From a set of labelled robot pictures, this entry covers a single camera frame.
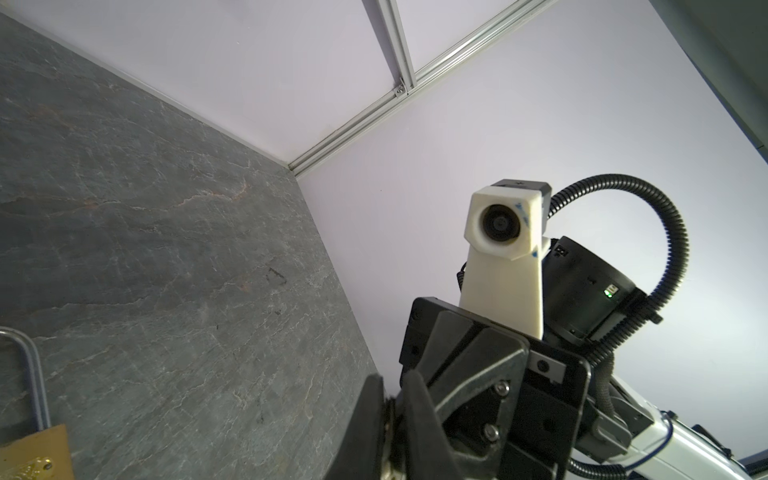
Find aluminium frame profiles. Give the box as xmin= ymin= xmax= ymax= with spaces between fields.
xmin=288 ymin=1 xmax=553 ymax=178

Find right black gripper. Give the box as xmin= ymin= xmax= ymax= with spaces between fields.
xmin=400 ymin=297 xmax=591 ymax=480

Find brass padlock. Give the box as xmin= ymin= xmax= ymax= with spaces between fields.
xmin=0 ymin=325 xmax=76 ymax=480

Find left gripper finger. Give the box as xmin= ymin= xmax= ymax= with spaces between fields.
xmin=324 ymin=374 xmax=387 ymax=480

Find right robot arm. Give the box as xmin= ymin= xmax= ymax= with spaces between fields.
xmin=379 ymin=174 xmax=750 ymax=479

